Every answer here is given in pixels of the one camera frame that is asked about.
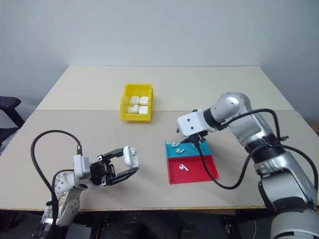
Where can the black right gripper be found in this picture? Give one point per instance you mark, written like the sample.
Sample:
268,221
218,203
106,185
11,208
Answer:
199,137

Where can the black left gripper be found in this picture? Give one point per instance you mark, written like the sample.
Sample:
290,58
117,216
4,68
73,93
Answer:
99,171

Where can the white earbud case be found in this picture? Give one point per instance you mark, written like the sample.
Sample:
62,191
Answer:
129,159
133,109
143,110
144,100
134,100

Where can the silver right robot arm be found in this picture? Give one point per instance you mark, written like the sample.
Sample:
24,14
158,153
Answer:
274,159

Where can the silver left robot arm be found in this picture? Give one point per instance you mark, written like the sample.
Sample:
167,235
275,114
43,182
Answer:
66,196

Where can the yellow plastic bin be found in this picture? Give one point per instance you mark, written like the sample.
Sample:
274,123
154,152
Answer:
125,109

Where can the closed white earbud case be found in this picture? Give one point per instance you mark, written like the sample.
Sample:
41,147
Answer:
134,100
133,109
144,100
143,110

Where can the teal plastic tray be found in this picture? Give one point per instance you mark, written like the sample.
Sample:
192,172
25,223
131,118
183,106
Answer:
189,152

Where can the white earbud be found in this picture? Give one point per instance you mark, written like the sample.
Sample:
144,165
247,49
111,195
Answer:
180,151
175,144
183,167

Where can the red plastic tray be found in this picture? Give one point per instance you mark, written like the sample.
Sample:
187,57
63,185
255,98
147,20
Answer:
197,171

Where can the dark rounded shape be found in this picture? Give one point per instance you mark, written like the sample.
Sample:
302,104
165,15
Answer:
190,230
137,230

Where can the black office chair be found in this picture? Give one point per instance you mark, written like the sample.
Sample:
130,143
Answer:
10,107

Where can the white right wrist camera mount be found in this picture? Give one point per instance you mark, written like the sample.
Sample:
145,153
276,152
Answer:
192,122

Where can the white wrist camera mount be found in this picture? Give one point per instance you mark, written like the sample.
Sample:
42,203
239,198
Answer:
80,166
192,122

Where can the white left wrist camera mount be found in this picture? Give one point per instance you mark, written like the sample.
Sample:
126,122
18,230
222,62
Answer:
80,166

